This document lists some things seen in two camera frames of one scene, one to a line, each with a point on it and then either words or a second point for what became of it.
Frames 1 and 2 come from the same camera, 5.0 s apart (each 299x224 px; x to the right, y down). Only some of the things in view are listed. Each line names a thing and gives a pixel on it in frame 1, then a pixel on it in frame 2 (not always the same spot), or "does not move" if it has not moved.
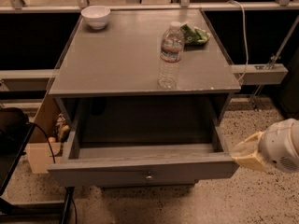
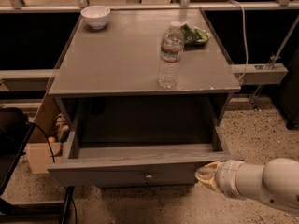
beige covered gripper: [279, 147] -> [228, 178]
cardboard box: [38, 154] does not move
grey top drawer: [143, 141] does not move
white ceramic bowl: [96, 16] does not move
